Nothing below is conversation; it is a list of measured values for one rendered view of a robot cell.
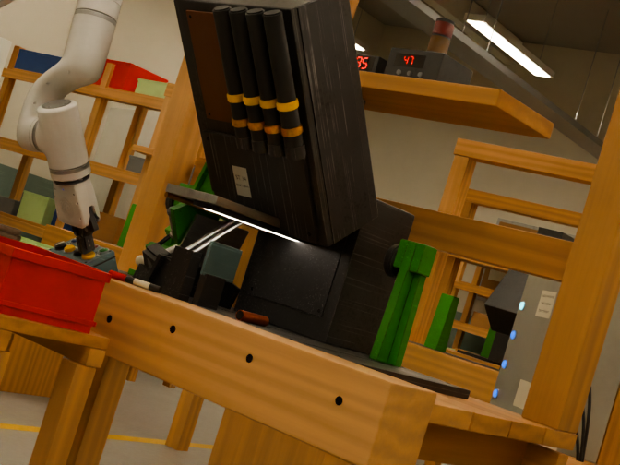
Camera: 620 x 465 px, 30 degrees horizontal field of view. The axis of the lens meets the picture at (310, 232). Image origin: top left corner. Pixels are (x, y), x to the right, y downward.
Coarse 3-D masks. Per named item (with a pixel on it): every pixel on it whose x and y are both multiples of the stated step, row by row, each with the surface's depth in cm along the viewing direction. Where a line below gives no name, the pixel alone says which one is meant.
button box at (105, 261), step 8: (96, 248) 252; (72, 256) 250; (80, 256) 249; (96, 256) 248; (104, 256) 248; (112, 256) 250; (88, 264) 246; (96, 264) 247; (104, 264) 249; (112, 264) 250
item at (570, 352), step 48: (192, 96) 328; (192, 144) 332; (144, 192) 332; (144, 240) 327; (576, 240) 240; (240, 288) 298; (576, 288) 237; (576, 336) 235; (576, 384) 235; (576, 432) 239
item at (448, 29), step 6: (438, 18) 280; (444, 18) 279; (438, 24) 279; (444, 24) 279; (450, 24) 279; (438, 30) 279; (444, 30) 279; (450, 30) 279; (444, 36) 279; (450, 36) 280
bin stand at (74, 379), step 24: (0, 336) 201; (24, 336) 229; (48, 336) 208; (72, 336) 212; (96, 336) 216; (0, 360) 202; (72, 360) 218; (96, 360) 217; (0, 384) 203; (72, 384) 215; (48, 408) 217; (72, 408) 216; (48, 432) 215; (72, 432) 217; (48, 456) 214
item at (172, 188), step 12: (168, 192) 242; (180, 192) 239; (192, 192) 237; (204, 192) 235; (192, 204) 247; (204, 204) 236; (216, 204) 232; (228, 204) 234; (240, 204) 237; (228, 216) 242; (240, 216) 239; (252, 216) 240; (264, 216) 243; (264, 228) 246; (276, 228) 247; (300, 240) 253
